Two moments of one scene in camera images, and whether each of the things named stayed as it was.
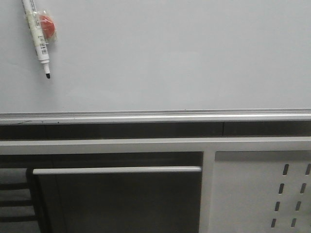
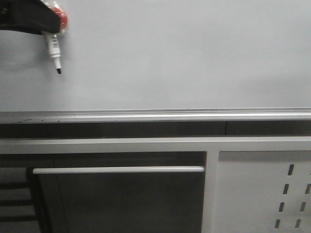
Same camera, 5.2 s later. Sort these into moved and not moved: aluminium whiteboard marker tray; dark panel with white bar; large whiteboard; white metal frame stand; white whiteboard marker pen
Moved: white whiteboard marker pen
Not moved: white metal frame stand; aluminium whiteboard marker tray; large whiteboard; dark panel with white bar
